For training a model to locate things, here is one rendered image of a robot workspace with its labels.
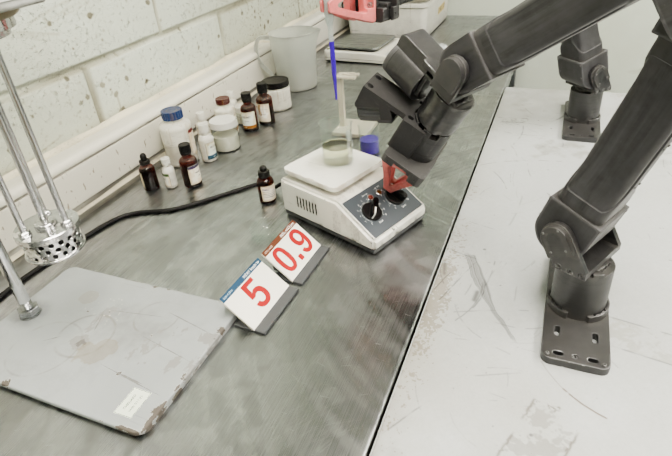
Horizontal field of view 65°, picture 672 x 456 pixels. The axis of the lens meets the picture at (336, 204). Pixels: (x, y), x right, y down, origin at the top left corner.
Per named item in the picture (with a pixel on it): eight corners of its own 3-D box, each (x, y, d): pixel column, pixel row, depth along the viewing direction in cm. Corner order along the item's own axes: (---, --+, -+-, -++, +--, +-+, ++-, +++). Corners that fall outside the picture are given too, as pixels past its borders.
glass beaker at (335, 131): (331, 154, 88) (327, 109, 84) (360, 159, 86) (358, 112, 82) (314, 170, 84) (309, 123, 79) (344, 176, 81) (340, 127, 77)
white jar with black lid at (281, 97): (294, 102, 135) (291, 75, 132) (288, 112, 130) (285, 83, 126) (269, 102, 136) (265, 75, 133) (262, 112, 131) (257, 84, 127)
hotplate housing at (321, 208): (426, 218, 84) (427, 175, 80) (374, 258, 77) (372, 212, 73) (327, 180, 98) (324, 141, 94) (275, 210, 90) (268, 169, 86)
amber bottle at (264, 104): (266, 118, 127) (260, 79, 122) (278, 120, 125) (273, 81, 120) (255, 123, 125) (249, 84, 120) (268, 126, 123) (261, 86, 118)
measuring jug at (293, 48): (257, 96, 141) (248, 40, 133) (262, 81, 152) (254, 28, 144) (325, 91, 140) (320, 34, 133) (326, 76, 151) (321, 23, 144)
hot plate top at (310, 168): (385, 163, 85) (385, 158, 84) (334, 194, 78) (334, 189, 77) (332, 145, 92) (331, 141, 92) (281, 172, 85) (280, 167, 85)
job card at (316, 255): (329, 249, 79) (327, 226, 77) (302, 285, 73) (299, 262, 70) (294, 241, 82) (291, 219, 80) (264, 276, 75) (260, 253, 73)
